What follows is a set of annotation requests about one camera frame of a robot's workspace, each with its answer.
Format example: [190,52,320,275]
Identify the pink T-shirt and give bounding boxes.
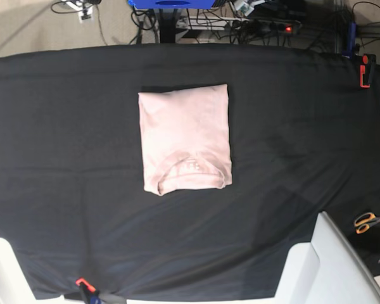
[138,84,232,196]

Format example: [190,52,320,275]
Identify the black table cloth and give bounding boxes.
[0,44,380,301]

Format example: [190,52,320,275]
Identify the white power strip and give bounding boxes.
[175,16,302,34]

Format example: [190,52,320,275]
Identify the black stand pole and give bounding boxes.
[156,9,179,44]

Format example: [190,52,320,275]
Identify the blue plastic box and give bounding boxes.
[127,0,215,10]

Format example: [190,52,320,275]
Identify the red black clamp bottom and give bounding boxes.
[75,277,102,304]

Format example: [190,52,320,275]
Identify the red black clamp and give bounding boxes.
[75,277,102,304]
[360,54,377,89]

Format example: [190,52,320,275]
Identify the red black clamp right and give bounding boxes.
[360,54,377,89]

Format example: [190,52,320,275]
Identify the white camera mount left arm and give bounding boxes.
[234,0,256,16]

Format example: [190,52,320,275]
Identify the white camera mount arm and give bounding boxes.
[78,1,92,23]
[234,0,256,16]

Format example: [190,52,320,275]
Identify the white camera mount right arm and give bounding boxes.
[78,1,92,23]

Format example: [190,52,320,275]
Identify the white table frame right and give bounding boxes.
[274,212,380,303]

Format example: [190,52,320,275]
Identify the white table frame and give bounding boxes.
[274,212,380,303]
[0,227,64,304]

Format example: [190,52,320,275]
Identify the orange handled scissors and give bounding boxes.
[353,212,380,234]

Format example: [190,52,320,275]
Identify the white table frame left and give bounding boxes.
[0,227,64,304]

